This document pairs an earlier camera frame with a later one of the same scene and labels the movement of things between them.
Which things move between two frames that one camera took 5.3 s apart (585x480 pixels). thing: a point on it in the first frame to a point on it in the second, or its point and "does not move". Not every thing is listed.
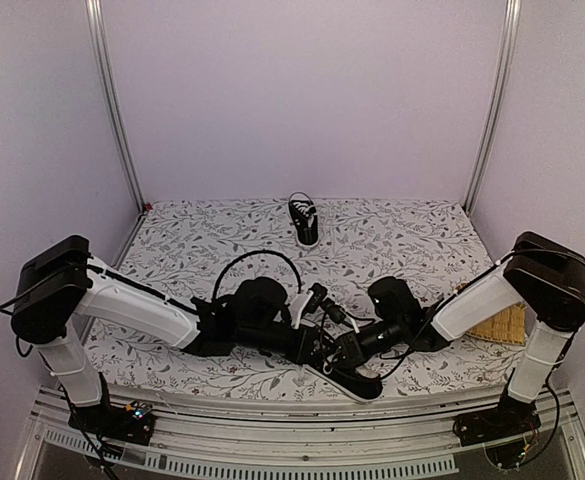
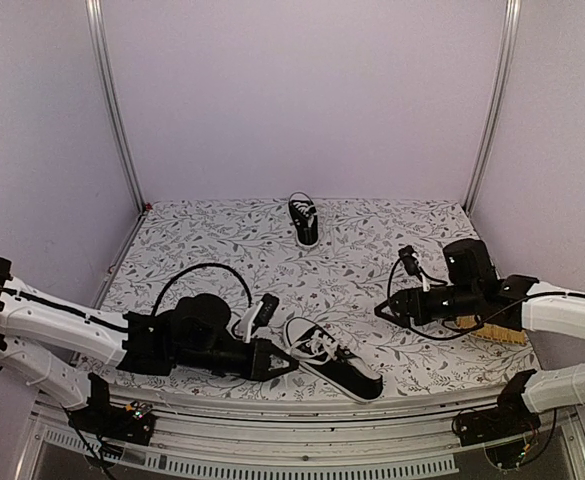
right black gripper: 360,351 to 404,298
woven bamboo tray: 507,326 does not move
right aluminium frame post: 509,38 does not move
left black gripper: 303,348 to 293,364
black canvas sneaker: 304,214 does not move
